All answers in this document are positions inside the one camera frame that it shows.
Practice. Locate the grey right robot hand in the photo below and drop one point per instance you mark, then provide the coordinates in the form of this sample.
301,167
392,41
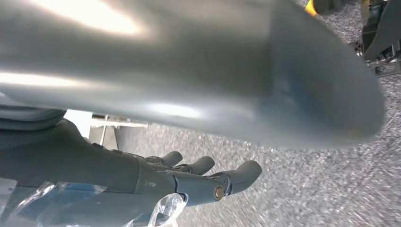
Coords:
188,62

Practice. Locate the yellow floor tape marking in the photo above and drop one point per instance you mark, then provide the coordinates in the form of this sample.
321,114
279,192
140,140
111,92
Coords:
310,7

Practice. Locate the steel frame table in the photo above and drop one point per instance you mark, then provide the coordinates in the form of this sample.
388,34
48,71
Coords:
119,123

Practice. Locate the white table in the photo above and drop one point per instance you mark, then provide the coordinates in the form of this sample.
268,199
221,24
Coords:
76,120

